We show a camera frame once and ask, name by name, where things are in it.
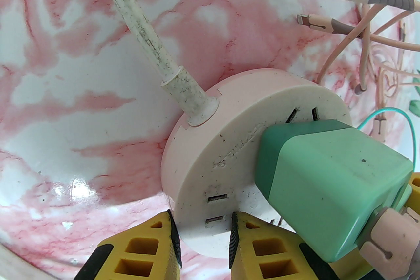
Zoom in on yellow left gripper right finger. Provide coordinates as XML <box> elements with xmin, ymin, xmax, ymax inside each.
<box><xmin>229</xmin><ymin>211</ymin><xmax>378</xmax><ymax>280</ymax></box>

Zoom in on pale turquoise charging cable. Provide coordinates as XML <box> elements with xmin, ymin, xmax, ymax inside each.
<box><xmin>357</xmin><ymin>107</ymin><xmax>414</xmax><ymax>161</ymax></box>

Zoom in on white round socket cord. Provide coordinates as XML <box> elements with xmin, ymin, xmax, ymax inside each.
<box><xmin>80</xmin><ymin>0</ymin><xmax>220</xmax><ymax>126</ymax></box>

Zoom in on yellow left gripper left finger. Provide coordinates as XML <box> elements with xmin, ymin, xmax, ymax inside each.
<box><xmin>74</xmin><ymin>210</ymin><xmax>183</xmax><ymax>280</ymax></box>

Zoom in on green charger plug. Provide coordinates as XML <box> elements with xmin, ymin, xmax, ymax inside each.
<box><xmin>161</xmin><ymin>68</ymin><xmax>353</xmax><ymax>254</ymax></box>

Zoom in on green USB wall charger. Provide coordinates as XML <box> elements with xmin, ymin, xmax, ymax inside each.
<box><xmin>256</xmin><ymin>119</ymin><xmax>414</xmax><ymax>263</ymax></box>

